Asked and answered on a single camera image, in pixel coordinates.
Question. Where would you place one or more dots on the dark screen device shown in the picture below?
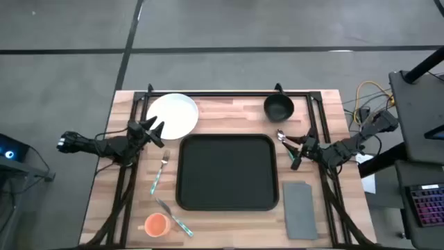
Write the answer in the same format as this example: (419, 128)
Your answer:
(435, 133)

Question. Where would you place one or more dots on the black device with blue light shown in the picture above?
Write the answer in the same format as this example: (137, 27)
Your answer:
(14, 147)

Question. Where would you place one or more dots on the black aluminium rig frame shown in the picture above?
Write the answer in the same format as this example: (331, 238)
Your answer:
(225, 94)

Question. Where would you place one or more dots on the black rectangular tray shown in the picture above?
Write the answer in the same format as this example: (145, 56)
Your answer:
(225, 173)

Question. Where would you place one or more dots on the white round plate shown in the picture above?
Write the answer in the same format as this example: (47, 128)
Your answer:
(173, 111)

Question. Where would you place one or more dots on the black bowl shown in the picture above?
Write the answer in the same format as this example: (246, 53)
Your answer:
(278, 107)

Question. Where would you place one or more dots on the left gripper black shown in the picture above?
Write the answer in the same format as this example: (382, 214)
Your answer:
(135, 132)

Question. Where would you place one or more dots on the black desk leg bar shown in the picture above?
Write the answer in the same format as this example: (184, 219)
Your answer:
(381, 162)

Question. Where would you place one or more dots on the black frame clamp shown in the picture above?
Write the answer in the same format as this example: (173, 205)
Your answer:
(278, 87)
(150, 87)

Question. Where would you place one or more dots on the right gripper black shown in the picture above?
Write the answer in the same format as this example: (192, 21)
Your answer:
(309, 148)

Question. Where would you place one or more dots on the grey equipment stand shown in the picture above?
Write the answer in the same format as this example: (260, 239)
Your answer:
(21, 171)

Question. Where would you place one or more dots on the backlit keyboard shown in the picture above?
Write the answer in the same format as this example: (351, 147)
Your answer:
(428, 206)

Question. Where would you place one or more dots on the black pole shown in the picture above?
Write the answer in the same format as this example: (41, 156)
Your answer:
(425, 64)

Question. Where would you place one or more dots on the orange mug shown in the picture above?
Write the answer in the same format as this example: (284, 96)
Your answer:
(156, 225)

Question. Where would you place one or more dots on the grey cloth napkin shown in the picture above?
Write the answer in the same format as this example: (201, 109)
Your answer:
(300, 212)

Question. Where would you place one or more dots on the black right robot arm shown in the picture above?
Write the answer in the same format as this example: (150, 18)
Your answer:
(347, 147)

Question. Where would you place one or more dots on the grey desk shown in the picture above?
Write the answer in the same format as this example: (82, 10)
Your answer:
(402, 208)

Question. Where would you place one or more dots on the black desk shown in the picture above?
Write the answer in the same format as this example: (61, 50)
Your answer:
(419, 114)

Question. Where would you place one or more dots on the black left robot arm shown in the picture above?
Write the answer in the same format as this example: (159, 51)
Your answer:
(104, 146)

